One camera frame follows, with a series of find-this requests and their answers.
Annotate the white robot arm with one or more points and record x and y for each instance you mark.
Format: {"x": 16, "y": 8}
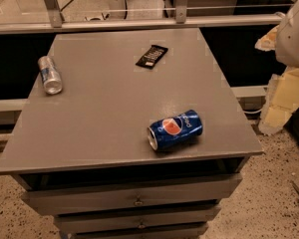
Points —
{"x": 287, "y": 38}

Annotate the blue pepsi can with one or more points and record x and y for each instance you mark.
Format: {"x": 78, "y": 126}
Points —
{"x": 165, "y": 133}

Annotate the silver soda can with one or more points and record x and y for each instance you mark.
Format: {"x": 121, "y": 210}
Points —
{"x": 51, "y": 79}

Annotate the metal railing frame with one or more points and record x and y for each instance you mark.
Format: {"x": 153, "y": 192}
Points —
{"x": 54, "y": 16}

